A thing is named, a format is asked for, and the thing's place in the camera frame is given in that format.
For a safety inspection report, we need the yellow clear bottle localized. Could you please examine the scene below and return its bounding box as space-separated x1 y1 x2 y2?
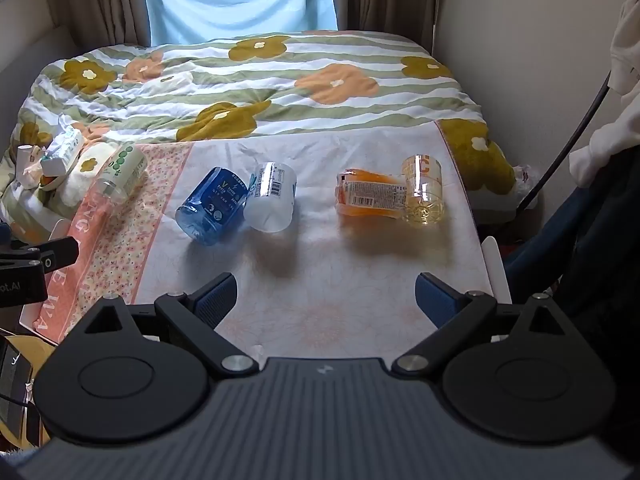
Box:
402 154 446 226

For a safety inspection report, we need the green-dotted label bottle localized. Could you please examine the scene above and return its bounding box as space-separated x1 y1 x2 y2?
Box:
92 142 149 206

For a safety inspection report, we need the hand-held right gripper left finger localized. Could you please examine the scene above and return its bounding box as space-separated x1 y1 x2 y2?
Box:
83 272 261 376

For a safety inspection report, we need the dark blue cloth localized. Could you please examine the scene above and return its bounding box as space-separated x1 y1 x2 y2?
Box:
502 188 603 307

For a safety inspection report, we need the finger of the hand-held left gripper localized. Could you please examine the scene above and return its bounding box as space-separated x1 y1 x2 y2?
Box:
10 237 81 277

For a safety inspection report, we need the light blue sheer curtain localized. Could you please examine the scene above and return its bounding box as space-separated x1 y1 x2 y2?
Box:
139 0 347 49

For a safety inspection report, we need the white tissue pack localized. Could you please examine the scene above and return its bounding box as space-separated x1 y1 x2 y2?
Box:
39 114 86 177

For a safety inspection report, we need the pink floral cloth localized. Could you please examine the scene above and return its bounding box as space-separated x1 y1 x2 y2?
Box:
32 142 197 342

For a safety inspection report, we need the black garment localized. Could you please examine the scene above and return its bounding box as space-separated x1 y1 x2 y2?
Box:
549 141 640 413

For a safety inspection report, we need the striped floral blanket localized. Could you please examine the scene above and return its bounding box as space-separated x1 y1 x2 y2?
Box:
0 29 519 243

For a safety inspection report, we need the white patterned cloth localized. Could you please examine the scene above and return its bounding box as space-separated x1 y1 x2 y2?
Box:
134 120 495 362

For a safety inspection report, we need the black cable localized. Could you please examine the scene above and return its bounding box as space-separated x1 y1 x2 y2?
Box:
517 72 614 212

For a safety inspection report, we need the orange plastic bottle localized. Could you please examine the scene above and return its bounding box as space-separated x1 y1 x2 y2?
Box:
334 167 409 221

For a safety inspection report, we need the white tube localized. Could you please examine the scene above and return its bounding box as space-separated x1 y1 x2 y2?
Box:
17 143 49 182

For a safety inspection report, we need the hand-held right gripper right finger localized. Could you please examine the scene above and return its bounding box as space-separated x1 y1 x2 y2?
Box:
393 272 576 376

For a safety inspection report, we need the clear plastic bag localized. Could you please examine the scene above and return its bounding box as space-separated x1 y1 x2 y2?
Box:
509 163 540 209

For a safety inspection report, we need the blue plastic bottle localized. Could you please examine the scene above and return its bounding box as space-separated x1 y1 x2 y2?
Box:
174 166 250 247

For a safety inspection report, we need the cream floral towel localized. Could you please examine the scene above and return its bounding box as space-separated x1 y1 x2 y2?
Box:
57 142 119 211

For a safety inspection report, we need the white garment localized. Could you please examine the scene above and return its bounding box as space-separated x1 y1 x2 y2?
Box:
569 0 640 189

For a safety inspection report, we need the black phone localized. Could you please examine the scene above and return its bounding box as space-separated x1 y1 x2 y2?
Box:
0 337 34 407

